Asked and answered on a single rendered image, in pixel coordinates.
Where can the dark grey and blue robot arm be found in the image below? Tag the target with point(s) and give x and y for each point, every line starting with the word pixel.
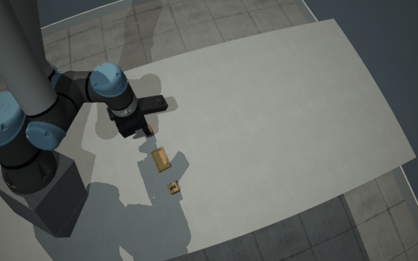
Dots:
pixel 38 112

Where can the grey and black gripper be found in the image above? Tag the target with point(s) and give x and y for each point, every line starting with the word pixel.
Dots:
pixel 132 125

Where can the tan rectangular tray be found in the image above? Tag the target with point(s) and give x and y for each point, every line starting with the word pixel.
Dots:
pixel 160 159

